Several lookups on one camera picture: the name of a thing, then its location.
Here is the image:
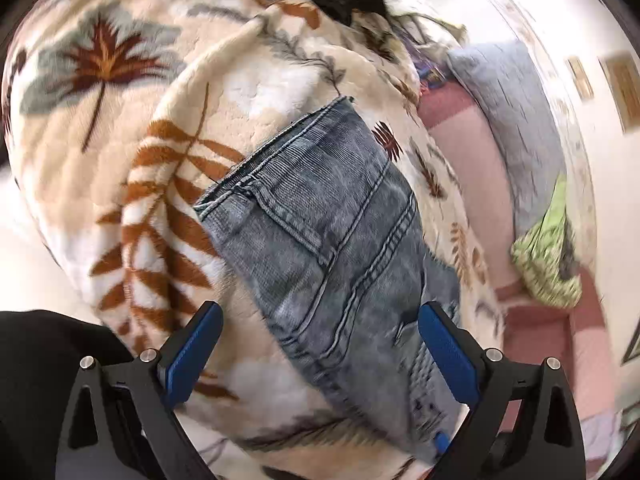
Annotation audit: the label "grey denim pants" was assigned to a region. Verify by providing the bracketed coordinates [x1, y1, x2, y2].
[194, 98, 460, 463]

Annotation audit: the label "pink sofa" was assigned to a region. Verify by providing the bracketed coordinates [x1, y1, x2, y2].
[418, 82, 620, 468]

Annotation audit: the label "dark grey cloth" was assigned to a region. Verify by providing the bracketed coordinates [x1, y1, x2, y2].
[559, 218, 578, 282]

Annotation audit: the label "green patterned folded blanket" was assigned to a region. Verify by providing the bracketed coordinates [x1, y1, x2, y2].
[511, 174, 582, 309]

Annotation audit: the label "leaf pattern beige blanket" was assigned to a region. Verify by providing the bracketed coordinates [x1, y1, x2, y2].
[2, 0, 503, 479]

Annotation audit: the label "grey quilted blanket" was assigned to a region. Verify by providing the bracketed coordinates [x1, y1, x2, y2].
[447, 40, 566, 236]

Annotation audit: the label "purple patterned item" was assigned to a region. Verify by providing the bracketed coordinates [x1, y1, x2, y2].
[412, 44, 451, 90]

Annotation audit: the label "white patterned pillow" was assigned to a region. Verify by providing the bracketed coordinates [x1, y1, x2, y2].
[384, 0, 469, 62]

